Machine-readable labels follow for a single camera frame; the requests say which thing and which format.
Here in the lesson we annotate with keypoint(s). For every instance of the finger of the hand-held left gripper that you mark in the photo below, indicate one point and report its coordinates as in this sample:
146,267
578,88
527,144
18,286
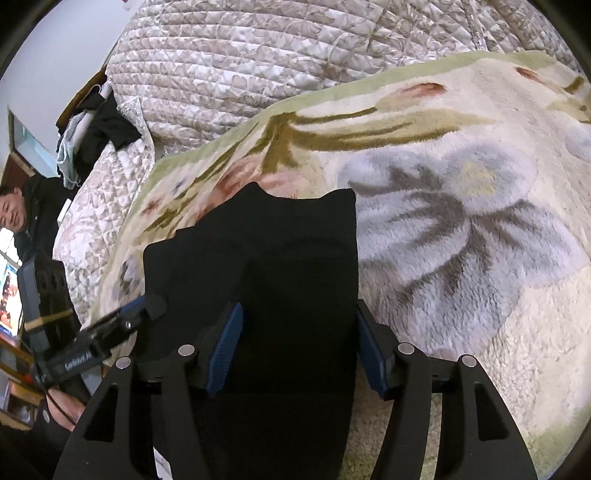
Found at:
154,308
134,305

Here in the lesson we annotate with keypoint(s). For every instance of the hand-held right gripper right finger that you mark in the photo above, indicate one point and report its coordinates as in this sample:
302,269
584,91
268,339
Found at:
371,364

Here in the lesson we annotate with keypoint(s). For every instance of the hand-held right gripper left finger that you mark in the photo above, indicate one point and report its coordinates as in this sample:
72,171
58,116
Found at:
221,355

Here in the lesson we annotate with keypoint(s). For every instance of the black pants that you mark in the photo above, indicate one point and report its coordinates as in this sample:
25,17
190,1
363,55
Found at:
286,254

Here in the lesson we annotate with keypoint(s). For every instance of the person's left hand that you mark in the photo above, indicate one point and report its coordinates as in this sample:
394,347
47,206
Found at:
69,408

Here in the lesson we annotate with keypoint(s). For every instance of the wooden stick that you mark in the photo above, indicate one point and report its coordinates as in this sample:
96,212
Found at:
48,319

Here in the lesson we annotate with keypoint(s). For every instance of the wooden cabinet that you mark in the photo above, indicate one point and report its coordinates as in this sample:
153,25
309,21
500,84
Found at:
11,364

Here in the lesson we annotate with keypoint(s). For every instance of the dark blue box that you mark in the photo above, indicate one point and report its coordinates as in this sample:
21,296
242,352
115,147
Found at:
32,300

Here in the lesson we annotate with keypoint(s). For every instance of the black crate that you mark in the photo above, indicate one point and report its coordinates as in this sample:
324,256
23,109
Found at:
57,286

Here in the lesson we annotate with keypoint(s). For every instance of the television screen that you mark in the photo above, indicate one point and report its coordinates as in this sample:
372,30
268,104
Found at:
7,286

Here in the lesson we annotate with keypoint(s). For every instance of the quilted floral bed cover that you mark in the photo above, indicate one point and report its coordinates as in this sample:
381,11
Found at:
101,198

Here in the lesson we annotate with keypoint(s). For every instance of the light blue cloth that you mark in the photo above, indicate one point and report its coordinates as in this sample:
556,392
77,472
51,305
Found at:
69,152

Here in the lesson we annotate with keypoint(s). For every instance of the floral fleece blanket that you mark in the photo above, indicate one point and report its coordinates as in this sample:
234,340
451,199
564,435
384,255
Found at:
461,207

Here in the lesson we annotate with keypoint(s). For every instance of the black garment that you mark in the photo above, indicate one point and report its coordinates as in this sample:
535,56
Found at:
111,124

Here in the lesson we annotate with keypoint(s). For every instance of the quilted floral duvet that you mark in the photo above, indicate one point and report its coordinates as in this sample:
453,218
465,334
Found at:
277,55

